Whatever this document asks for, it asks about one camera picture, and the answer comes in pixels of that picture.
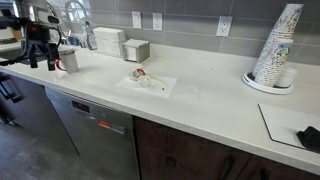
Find small white sauce bowl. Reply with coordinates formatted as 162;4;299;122
127;68;148;82

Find white mat dark edge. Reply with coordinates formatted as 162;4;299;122
257;103;320;155

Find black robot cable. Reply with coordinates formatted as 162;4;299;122
0;31;63;68

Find white cup lid stack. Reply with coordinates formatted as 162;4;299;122
275;66;298;89

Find grey cabinet black handles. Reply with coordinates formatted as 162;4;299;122
0;71;80;156

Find dark wood cabinet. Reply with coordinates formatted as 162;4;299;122
132;115;320;180

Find stainless steel dishwasher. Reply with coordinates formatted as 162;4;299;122
44;86;141;180

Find white appliance black base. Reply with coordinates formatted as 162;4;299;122
0;27;15;44

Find round white tray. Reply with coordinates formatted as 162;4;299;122
241;70;295;96

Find black cloth object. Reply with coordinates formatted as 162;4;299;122
296;125;320;151

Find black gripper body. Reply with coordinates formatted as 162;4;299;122
22;20;62;56

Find white paper napkin stack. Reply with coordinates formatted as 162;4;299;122
92;26;127;58

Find red soy sauce packet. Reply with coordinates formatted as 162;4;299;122
134;68;147;77

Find short printed paper cup stack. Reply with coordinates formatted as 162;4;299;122
254;37;295;88

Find clear plastic water bottle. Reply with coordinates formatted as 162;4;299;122
82;21;98;52

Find white wall power outlet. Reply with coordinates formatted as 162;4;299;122
215;15;234;38
152;12;164;32

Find grey napkin dispenser box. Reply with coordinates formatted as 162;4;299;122
121;38;151;65

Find white light switch plate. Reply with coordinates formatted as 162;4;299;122
131;10;143;30

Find small blue item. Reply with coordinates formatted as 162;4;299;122
67;34;84;48

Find tall printed paper cup stack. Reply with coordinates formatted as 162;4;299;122
251;3;305;81

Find small white plastic cup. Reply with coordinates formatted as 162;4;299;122
137;75;153;89

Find white paper sheet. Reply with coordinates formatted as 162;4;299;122
115;73;178;99

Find white mug red handle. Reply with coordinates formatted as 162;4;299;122
54;47;80;75

